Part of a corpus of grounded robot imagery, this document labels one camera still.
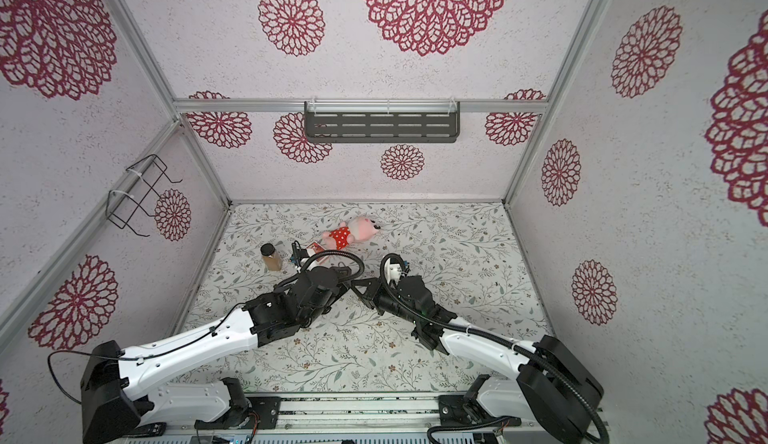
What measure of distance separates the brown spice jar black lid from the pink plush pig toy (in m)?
0.17

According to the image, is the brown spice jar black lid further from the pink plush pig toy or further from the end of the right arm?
the end of the right arm

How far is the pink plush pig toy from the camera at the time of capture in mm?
1037

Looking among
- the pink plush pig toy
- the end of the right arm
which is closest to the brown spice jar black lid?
the pink plush pig toy

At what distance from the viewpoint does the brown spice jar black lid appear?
97cm
